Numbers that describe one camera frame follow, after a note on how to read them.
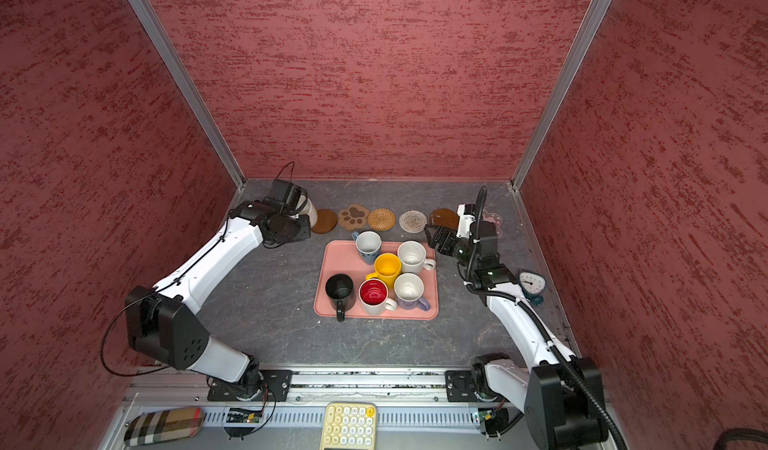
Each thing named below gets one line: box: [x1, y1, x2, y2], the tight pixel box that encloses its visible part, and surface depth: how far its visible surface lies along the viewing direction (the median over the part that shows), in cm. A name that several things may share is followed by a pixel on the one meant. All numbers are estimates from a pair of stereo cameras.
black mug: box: [325, 273, 355, 323], surface depth 85 cm
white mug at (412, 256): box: [397, 240, 436, 275], surface depth 92 cm
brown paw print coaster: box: [338, 204, 370, 231], surface depth 112 cm
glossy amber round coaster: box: [430, 208, 460, 230], surface depth 112 cm
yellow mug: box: [366, 253, 401, 289], surface depth 87 cm
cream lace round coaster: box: [398, 210, 428, 234], surface depth 109 cm
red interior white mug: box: [358, 278, 397, 315], surface depth 85 cm
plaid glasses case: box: [124, 407, 204, 447], surface depth 68 cm
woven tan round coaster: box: [367, 208, 397, 231], surface depth 112 cm
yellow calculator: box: [320, 402, 377, 450], surface depth 68 cm
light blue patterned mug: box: [352, 229, 383, 265], surface depth 94 cm
